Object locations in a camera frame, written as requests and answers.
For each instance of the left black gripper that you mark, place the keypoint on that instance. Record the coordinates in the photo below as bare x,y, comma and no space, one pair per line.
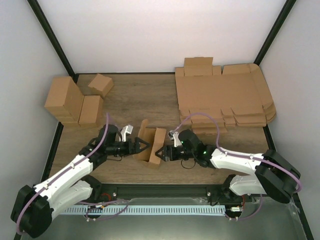
129,150

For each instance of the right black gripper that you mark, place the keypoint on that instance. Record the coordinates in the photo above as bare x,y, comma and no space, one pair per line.
172,156

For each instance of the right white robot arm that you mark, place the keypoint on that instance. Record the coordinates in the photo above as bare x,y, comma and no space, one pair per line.
263,173

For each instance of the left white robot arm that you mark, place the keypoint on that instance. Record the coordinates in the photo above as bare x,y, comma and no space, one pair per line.
36,207

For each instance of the small tilted cardboard box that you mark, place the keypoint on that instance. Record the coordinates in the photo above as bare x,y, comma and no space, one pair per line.
101,85

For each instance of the tall folded cardboard box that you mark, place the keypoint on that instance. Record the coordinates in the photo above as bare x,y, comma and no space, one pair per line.
64,101

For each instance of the stack of flat cardboard blanks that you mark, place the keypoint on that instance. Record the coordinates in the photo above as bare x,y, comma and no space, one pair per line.
213,98

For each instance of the clear plastic sheet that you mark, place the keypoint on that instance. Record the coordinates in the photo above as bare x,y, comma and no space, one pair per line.
265,220

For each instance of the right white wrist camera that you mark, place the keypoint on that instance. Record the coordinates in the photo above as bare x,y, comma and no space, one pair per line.
174,136

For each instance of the black aluminium frame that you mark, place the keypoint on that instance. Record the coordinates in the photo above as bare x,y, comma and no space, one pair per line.
154,190

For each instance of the light blue slotted cable duct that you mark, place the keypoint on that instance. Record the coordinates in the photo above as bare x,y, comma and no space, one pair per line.
149,210

